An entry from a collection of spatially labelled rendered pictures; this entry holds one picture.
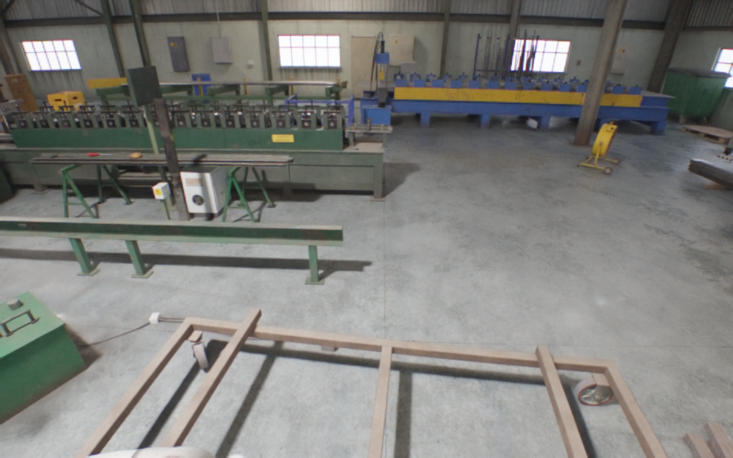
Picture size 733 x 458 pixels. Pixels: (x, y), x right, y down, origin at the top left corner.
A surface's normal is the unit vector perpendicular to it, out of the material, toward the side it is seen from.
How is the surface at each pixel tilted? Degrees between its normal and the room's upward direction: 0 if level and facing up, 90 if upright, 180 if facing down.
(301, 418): 0
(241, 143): 90
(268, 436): 0
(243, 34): 90
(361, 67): 90
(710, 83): 94
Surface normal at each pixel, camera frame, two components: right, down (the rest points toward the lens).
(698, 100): -0.04, 0.54
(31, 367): 0.86, 0.25
